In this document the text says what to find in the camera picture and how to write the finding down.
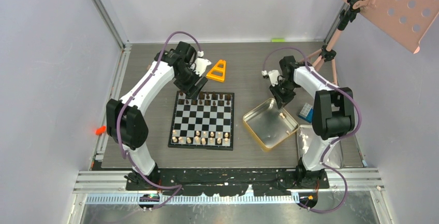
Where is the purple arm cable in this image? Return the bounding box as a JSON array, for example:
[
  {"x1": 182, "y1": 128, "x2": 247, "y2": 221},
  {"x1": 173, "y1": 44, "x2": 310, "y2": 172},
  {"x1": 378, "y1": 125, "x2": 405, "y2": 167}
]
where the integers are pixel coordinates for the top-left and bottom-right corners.
[
  {"x1": 262, "y1": 47, "x2": 363, "y2": 215},
  {"x1": 115, "y1": 31, "x2": 204, "y2": 211}
]

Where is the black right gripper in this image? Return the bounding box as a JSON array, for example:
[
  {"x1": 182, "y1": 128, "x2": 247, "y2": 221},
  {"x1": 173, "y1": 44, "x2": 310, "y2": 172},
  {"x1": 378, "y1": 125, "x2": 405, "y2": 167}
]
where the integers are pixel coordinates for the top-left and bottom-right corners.
[{"x1": 268, "y1": 79, "x2": 297, "y2": 110}]

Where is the silver tin lid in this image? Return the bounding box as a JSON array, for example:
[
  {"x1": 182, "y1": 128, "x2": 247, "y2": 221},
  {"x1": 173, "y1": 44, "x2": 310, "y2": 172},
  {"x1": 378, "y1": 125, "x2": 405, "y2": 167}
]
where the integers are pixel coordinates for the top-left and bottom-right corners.
[{"x1": 296, "y1": 125, "x2": 344, "y2": 171}]

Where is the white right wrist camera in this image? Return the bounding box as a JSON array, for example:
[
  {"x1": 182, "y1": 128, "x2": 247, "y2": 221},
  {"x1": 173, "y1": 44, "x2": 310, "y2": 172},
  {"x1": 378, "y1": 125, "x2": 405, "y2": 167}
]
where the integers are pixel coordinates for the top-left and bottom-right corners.
[{"x1": 261, "y1": 70, "x2": 281, "y2": 86}]

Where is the pink music stand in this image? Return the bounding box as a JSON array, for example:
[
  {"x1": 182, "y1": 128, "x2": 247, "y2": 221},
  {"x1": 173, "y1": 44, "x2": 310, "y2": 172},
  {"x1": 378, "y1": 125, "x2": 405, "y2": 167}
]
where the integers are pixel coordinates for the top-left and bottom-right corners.
[{"x1": 310, "y1": 0, "x2": 438, "y2": 69}]

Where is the orange triangular plastic frame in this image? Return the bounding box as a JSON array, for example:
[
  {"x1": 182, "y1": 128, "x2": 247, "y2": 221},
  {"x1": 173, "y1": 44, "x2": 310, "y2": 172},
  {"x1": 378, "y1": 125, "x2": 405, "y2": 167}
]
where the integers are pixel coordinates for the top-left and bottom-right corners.
[{"x1": 206, "y1": 59, "x2": 227, "y2": 83}]

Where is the black white chess board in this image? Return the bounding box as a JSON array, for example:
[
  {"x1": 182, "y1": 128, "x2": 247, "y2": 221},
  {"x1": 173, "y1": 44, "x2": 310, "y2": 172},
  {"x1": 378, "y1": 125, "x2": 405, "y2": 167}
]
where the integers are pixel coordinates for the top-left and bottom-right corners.
[{"x1": 168, "y1": 91, "x2": 235, "y2": 151}]

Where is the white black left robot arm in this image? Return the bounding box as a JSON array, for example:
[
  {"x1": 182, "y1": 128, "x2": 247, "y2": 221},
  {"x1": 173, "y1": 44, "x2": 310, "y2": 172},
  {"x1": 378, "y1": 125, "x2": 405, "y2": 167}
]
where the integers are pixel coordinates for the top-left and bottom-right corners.
[{"x1": 106, "y1": 41, "x2": 212, "y2": 190}]

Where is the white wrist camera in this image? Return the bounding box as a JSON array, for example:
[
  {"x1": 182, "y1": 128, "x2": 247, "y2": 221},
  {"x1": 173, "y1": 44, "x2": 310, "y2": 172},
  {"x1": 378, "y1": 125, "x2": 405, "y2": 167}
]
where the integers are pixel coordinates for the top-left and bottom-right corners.
[
  {"x1": 261, "y1": 70, "x2": 281, "y2": 86},
  {"x1": 191, "y1": 51, "x2": 212, "y2": 76}
]

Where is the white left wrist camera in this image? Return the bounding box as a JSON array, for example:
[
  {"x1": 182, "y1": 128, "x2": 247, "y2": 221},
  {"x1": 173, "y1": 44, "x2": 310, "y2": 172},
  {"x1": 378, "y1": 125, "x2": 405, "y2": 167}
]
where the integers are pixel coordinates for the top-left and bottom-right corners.
[{"x1": 191, "y1": 51, "x2": 212, "y2": 76}]

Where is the orange red block left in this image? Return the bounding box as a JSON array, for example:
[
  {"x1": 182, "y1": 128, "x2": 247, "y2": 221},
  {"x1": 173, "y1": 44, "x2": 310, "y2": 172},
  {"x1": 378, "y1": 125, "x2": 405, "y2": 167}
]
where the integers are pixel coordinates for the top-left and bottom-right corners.
[{"x1": 95, "y1": 126, "x2": 106, "y2": 136}]

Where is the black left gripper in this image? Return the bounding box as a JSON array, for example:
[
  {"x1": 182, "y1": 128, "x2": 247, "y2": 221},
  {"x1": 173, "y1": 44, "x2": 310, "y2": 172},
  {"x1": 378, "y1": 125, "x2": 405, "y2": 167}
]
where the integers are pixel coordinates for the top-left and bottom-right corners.
[{"x1": 174, "y1": 65, "x2": 208, "y2": 100}]

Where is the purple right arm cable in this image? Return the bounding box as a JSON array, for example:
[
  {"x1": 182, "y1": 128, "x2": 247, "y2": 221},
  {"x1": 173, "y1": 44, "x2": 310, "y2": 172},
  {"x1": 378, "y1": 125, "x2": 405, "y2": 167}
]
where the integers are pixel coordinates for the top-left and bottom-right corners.
[{"x1": 262, "y1": 47, "x2": 363, "y2": 215}]

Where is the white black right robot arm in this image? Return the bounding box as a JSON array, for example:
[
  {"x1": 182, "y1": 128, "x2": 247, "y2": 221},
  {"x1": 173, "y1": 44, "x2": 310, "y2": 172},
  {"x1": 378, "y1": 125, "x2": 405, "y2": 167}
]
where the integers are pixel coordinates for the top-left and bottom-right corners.
[{"x1": 262, "y1": 56, "x2": 355, "y2": 188}]

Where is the blue box of bits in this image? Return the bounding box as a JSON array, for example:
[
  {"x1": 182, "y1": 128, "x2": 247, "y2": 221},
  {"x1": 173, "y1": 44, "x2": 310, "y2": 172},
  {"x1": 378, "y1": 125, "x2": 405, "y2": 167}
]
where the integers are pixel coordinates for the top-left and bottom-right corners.
[{"x1": 298, "y1": 103, "x2": 313, "y2": 123}]

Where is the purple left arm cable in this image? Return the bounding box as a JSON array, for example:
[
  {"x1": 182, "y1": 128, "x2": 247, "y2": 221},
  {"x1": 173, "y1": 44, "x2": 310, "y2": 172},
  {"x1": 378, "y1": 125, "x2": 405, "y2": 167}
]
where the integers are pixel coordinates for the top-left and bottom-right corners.
[{"x1": 115, "y1": 31, "x2": 204, "y2": 211}]

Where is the gold tin box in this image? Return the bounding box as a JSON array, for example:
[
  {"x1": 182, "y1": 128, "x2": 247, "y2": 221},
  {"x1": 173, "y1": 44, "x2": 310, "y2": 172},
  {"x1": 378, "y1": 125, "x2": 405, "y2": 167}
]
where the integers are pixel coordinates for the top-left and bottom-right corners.
[{"x1": 242, "y1": 98, "x2": 299, "y2": 152}]

